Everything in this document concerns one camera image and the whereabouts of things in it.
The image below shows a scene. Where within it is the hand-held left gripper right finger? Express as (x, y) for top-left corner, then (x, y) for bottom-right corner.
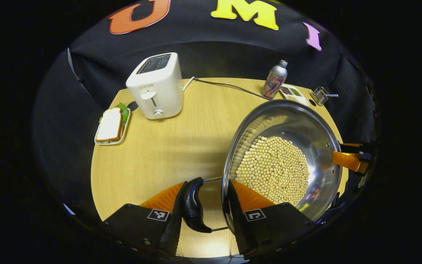
(226, 179), (316, 259)

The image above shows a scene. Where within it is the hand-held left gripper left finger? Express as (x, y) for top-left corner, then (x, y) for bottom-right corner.
(101, 180), (189, 259)

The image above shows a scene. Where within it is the pile of soybeans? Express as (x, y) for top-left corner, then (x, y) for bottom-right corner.
(235, 136), (310, 206)

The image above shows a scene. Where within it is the stainless steel pot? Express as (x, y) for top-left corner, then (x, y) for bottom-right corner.
(181, 99), (343, 235)

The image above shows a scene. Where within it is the white divided seasoning dish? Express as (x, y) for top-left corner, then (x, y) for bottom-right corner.
(280, 85), (310, 107)

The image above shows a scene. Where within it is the silver bottle with colourful label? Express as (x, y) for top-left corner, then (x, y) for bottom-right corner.
(261, 60), (288, 99)

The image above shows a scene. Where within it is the white rectangular plate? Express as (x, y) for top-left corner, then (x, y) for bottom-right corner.
(94, 107), (132, 146)

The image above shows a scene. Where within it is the white toaster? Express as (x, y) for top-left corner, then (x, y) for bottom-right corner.
(126, 52), (184, 120)

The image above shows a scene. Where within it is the black backdrop cloth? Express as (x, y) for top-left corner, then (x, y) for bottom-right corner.
(32, 0), (380, 228)

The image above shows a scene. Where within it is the wire utensil holder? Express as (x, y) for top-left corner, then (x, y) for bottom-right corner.
(311, 86), (329, 106)

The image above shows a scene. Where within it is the black power cable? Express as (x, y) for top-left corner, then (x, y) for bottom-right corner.
(195, 78), (273, 100)

